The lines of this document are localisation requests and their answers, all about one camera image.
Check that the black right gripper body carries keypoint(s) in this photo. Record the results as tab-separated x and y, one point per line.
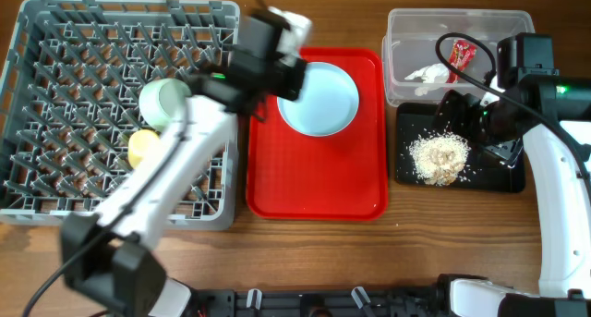
482	125

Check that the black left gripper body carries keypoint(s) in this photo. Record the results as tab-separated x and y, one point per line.
285	83

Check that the light blue plate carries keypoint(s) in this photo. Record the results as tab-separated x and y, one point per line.
327	103

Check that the rice food leftovers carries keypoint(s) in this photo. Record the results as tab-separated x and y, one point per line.
439	159

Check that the white tissue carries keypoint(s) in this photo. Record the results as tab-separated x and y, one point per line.
436	73

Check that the red snack wrapper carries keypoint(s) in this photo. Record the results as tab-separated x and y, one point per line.
463	52

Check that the green saucer bowl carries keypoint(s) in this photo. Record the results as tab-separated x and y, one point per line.
160	100

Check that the yellow plastic cup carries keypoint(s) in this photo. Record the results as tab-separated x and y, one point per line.
140	144

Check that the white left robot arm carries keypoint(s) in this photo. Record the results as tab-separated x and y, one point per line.
107	256

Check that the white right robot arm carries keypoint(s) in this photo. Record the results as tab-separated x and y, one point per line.
551	116

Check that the black food waste tray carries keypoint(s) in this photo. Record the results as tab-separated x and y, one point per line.
482	171

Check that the grey dishwasher rack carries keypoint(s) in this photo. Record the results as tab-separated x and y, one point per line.
70	88

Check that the red plastic tray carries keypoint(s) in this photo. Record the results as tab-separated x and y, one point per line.
339	177

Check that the clear plastic bin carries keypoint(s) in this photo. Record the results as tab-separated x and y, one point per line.
409	44

